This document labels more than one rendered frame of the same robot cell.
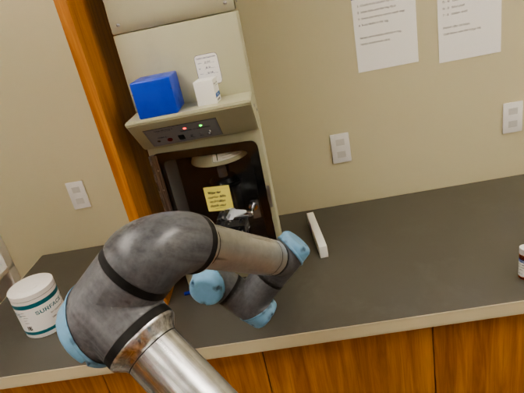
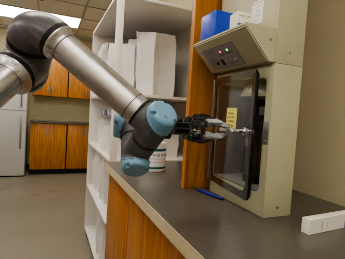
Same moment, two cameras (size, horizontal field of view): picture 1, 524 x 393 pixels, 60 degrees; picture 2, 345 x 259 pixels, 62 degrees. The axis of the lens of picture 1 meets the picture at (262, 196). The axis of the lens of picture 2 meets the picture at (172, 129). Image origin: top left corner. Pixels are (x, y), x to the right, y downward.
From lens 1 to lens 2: 0.99 m
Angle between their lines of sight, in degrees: 63
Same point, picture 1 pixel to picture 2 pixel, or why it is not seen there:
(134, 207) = (189, 106)
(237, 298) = (122, 139)
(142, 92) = (204, 22)
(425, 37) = not seen: outside the picture
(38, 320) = not seen: hidden behind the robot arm
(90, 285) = not seen: hidden behind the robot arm
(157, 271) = (11, 28)
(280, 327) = (179, 222)
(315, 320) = (198, 236)
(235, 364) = (158, 236)
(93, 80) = (194, 19)
